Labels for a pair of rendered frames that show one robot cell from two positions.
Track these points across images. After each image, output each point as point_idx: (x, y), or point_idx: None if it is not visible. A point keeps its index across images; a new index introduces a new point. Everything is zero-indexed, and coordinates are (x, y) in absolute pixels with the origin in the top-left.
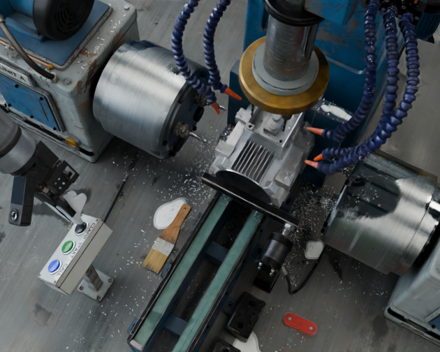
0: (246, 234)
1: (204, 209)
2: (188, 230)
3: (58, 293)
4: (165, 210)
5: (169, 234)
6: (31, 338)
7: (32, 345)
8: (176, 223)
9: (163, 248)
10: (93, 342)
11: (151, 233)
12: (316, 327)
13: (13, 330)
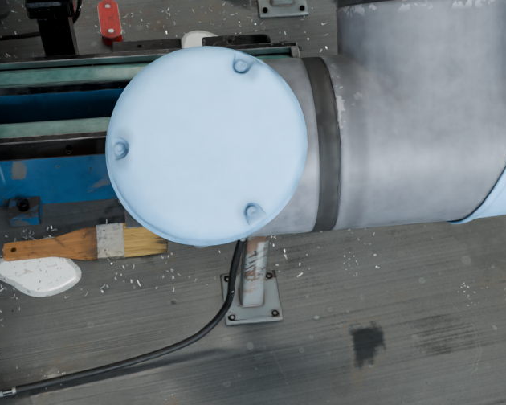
0: (20, 75)
1: None
2: (51, 225)
3: (312, 345)
4: (36, 282)
5: (80, 244)
6: (411, 329)
7: (419, 320)
8: (51, 247)
9: (113, 237)
10: (338, 239)
11: (96, 275)
12: (101, 2)
13: (426, 368)
